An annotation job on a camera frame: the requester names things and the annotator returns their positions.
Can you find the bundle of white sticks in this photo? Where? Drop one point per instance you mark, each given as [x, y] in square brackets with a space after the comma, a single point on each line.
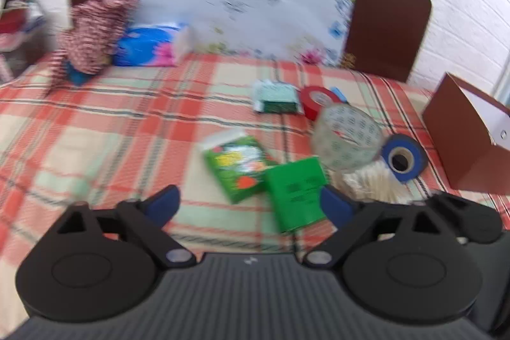
[372, 184]

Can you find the red and white patterned cloth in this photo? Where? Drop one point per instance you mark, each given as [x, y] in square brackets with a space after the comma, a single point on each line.
[93, 33]

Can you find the golden patterned cloth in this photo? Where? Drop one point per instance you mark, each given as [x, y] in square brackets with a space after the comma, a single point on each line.
[348, 61]

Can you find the plaid blanket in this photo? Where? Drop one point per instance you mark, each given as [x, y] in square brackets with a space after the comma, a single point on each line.
[119, 133]

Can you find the blue floral packet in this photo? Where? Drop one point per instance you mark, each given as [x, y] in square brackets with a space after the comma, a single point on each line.
[149, 43]

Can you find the clear tape roll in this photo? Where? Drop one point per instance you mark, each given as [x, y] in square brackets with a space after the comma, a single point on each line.
[346, 139]

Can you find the blue capped pen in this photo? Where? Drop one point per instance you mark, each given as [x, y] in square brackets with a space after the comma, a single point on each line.
[338, 92]

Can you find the red tape roll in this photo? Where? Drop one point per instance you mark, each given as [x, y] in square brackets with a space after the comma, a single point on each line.
[318, 101]

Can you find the floral white backboard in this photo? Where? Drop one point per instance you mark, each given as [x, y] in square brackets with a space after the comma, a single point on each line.
[247, 1]

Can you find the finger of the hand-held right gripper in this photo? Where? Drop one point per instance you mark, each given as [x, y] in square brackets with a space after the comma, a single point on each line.
[466, 214]

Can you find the green and white packet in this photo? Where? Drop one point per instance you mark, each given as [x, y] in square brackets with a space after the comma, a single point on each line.
[275, 97]

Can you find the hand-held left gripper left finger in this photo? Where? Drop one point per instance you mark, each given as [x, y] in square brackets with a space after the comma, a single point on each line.
[164, 203]

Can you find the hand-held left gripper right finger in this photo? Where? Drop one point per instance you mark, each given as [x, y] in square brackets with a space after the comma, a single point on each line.
[336, 205]

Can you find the small blue cloth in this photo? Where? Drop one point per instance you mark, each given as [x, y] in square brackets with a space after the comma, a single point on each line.
[77, 76]

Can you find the green illustrated card box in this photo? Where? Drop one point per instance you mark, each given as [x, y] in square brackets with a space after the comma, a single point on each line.
[235, 168]

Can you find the blue tape roll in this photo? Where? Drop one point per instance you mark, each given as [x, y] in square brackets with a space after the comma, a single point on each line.
[404, 160]

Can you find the brown cardboard box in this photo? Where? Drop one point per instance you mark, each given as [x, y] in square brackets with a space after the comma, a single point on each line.
[462, 141]

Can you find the plain green box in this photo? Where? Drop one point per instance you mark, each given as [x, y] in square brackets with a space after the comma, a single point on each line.
[295, 190]

